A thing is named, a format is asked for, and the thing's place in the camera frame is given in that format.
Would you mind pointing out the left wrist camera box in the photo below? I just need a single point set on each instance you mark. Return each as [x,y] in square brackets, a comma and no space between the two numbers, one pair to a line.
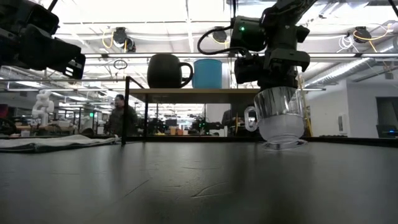
[28,15]

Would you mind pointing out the grey folded cloth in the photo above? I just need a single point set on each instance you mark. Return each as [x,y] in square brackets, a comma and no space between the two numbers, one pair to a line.
[46,143]

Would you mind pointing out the black mug with blue inside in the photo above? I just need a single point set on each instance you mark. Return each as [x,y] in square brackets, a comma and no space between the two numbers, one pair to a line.
[164,71]

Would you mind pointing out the clear plastic cup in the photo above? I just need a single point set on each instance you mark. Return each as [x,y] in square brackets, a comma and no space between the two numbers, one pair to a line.
[281,127]

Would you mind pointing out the person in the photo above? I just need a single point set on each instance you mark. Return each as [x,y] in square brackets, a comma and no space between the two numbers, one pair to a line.
[118,118]

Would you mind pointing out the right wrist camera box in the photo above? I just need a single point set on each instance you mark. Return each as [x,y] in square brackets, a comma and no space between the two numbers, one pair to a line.
[248,70]

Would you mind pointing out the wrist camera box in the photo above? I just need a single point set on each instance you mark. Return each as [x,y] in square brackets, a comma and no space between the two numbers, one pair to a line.
[28,15]
[248,70]

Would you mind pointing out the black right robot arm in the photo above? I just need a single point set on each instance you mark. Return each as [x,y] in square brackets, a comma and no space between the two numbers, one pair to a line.
[248,32]

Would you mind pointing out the light blue plastic cup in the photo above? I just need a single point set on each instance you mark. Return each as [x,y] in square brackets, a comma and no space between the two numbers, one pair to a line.
[206,74]

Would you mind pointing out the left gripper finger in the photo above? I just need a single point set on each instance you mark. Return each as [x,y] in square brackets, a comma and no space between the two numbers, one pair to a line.
[49,53]

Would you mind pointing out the white robot figure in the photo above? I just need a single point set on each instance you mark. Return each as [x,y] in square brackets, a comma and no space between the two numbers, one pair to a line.
[43,107]

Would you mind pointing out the wooden shelf with black frame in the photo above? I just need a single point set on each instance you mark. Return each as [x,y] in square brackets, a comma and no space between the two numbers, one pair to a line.
[192,91]

